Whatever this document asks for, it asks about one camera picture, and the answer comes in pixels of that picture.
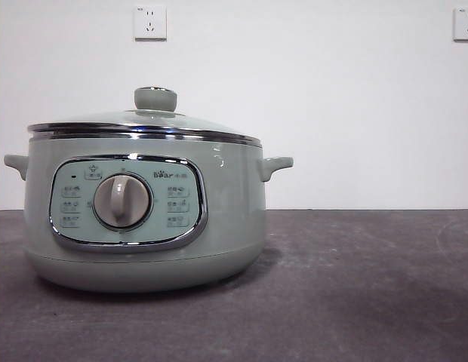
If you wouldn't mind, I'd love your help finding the white wall socket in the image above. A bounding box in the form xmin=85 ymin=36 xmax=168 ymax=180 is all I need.
xmin=134 ymin=5 xmax=168 ymax=41
xmin=453 ymin=7 xmax=468 ymax=41

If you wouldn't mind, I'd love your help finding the glass lid with green knob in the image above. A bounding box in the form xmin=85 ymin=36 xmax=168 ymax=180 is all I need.
xmin=26 ymin=86 xmax=263 ymax=146

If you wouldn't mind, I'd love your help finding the pale green electric cooking pot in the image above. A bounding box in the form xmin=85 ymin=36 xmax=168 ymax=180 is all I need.
xmin=2 ymin=130 xmax=294 ymax=293

